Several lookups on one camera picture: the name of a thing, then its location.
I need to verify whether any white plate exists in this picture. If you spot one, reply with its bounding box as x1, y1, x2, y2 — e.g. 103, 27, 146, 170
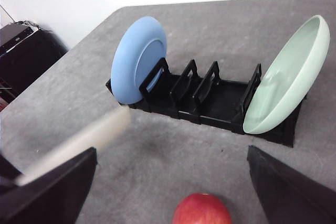
15, 106, 131, 186

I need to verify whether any black plate rack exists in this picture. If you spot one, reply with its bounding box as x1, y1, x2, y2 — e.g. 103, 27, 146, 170
106, 57, 307, 147

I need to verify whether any red pomegranate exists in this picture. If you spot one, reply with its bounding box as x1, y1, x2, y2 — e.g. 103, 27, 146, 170
172, 193, 232, 224

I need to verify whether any green plate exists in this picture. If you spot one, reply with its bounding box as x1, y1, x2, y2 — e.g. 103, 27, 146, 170
243, 15, 330, 134

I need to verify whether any blue plate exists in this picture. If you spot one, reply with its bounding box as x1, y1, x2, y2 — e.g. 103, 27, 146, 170
111, 17, 167, 104

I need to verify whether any black box in background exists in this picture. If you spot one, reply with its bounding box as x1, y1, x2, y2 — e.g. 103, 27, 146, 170
0, 20, 68, 110

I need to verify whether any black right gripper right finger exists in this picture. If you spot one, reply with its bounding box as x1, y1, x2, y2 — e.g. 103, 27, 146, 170
247, 145, 336, 224

